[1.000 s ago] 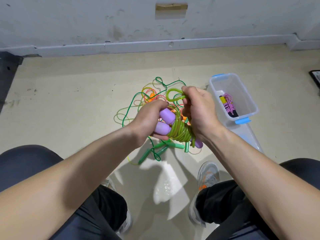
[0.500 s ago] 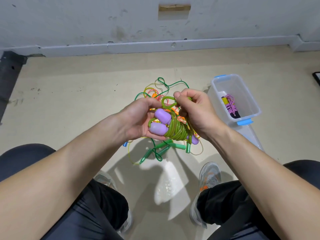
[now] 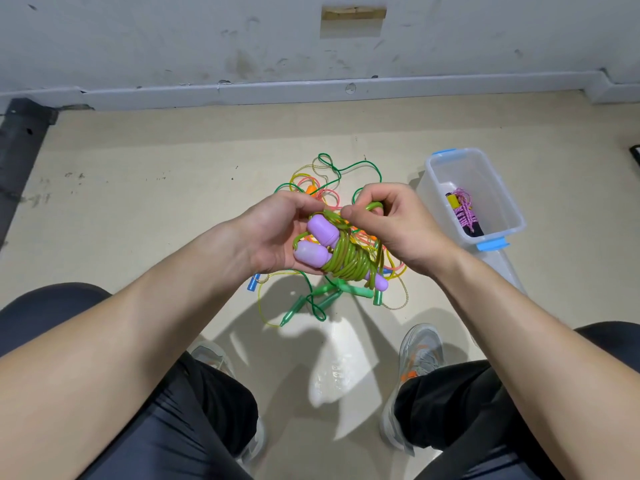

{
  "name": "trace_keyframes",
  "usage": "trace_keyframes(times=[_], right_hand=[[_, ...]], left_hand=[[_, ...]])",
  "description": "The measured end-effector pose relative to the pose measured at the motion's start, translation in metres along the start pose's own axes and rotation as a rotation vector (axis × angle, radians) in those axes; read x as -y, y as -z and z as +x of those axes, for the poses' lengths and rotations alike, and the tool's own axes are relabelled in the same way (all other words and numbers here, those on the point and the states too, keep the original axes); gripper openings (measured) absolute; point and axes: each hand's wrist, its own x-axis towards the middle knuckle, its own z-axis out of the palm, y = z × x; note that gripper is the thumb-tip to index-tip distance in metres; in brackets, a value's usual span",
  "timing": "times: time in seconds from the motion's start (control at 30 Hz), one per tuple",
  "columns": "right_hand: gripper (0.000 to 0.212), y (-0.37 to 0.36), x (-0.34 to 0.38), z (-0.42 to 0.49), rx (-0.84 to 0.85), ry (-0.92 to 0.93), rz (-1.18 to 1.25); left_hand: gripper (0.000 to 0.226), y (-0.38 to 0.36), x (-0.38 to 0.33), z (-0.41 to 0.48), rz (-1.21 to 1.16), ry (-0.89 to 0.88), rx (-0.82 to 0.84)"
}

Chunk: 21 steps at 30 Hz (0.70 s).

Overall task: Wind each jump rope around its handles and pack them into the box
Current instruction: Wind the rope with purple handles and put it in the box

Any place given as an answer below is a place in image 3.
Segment person's left hand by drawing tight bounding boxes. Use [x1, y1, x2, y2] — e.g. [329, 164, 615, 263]
[232, 189, 331, 278]

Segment person's right hand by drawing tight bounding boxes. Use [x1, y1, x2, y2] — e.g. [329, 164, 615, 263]
[340, 183, 466, 281]

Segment pink rope with black-yellow handles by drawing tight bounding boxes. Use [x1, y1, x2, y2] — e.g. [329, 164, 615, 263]
[445, 187, 485, 239]

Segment purple-handled green skipping rope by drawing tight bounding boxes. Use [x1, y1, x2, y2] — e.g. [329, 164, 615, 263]
[292, 199, 391, 293]

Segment pile of colourful jump ropes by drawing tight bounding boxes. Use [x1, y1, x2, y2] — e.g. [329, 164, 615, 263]
[248, 153, 409, 329]

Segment clear storage box blue latches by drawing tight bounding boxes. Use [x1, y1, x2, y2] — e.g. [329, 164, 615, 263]
[416, 147, 528, 254]

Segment person's left forearm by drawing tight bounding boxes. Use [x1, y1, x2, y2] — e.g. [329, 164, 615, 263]
[0, 225, 256, 480]

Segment person's right forearm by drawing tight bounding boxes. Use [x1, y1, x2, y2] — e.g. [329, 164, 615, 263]
[435, 247, 640, 480]

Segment clear plastic box lid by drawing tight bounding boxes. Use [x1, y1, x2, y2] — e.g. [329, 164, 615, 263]
[470, 245, 529, 296]

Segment grey right shoe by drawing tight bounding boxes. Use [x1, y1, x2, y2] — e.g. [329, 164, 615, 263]
[380, 323, 446, 456]

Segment grey shoe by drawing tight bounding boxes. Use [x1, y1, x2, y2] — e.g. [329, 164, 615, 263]
[188, 335, 266, 466]
[380, 323, 446, 456]

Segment grey left shoe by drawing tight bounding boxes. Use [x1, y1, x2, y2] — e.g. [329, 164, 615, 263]
[188, 335, 266, 466]

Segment black shorts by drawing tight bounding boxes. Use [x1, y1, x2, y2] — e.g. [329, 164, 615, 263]
[0, 283, 640, 480]

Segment small wooden wall block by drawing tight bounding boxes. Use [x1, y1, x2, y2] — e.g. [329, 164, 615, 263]
[321, 5, 388, 23]

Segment black metal rack frame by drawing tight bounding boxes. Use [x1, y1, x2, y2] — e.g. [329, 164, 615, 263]
[0, 97, 59, 251]

